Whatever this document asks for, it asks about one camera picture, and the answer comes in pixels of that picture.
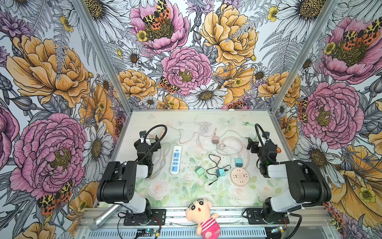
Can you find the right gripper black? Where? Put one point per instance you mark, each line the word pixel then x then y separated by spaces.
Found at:
pixel 256 146

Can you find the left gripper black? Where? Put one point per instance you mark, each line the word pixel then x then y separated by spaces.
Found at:
pixel 143 143

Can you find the pink plug adapter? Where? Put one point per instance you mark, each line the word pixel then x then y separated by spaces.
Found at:
pixel 215 140

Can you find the green plug adapter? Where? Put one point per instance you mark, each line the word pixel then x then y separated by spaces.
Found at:
pixel 201 172

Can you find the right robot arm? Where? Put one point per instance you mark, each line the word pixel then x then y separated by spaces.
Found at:
pixel 306 186

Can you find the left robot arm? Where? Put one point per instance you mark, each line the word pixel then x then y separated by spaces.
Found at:
pixel 117 185

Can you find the white blue power strip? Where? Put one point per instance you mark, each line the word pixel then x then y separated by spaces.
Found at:
pixel 176 161

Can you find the round pink socket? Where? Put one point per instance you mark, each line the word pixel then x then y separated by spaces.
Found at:
pixel 239 177

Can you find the plush doll pink dress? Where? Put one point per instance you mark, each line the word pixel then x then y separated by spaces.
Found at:
pixel 199 213

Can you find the silver microphone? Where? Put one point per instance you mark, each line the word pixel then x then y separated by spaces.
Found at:
pixel 97 222

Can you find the teal adapter with white cable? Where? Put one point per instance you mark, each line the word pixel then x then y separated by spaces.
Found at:
pixel 238 162

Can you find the teal adapter with black cable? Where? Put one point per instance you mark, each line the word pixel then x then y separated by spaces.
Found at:
pixel 220 172

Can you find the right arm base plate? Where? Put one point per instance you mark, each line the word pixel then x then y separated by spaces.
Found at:
pixel 257 216

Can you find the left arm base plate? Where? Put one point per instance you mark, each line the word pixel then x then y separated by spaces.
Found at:
pixel 157 217

